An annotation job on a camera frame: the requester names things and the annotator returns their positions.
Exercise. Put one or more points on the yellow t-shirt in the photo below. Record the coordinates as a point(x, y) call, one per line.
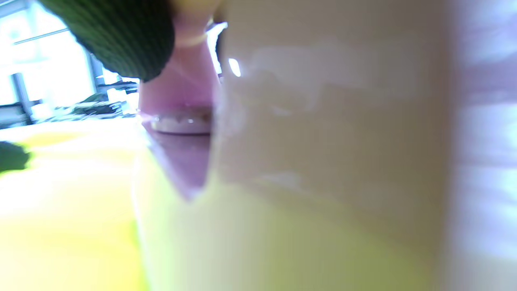
point(60, 242)

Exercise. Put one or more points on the person's left hand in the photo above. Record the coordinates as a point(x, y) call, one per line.
point(10, 157)

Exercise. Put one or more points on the pink electric iron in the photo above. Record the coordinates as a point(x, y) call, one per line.
point(323, 121)

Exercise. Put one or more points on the person's right hand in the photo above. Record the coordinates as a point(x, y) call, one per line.
point(121, 32)

